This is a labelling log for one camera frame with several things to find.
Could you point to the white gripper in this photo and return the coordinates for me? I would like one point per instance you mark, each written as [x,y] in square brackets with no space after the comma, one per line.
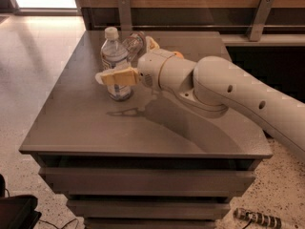
[150,67]

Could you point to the blue labelled plastic water bottle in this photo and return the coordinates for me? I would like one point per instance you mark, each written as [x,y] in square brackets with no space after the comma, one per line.
[113,54]

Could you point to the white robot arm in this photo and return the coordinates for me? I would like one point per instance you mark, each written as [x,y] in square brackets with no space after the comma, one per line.
[211,86]

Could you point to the clear empty plastic bottle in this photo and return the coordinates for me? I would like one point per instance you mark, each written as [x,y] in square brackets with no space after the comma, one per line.
[134,44]

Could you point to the orange fruit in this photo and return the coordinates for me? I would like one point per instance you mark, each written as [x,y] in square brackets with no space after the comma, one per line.
[178,54]

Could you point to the wooden counter shelf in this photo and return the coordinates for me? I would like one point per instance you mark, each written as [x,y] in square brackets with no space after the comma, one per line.
[266,40]

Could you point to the grey drawer cabinet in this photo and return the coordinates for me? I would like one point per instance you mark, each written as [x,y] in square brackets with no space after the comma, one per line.
[145,163]

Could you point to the black object bottom left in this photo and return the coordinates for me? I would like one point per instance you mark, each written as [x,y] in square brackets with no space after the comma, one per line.
[18,212]

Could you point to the left metal wall bracket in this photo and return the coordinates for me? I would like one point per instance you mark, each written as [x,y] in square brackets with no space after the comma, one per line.
[125,14]

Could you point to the metal wall bracket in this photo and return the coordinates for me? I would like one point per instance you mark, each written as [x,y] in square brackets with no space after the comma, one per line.
[125,14]
[255,31]

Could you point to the right metal wall bracket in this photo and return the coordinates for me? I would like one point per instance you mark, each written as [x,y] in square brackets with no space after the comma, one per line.
[255,31]

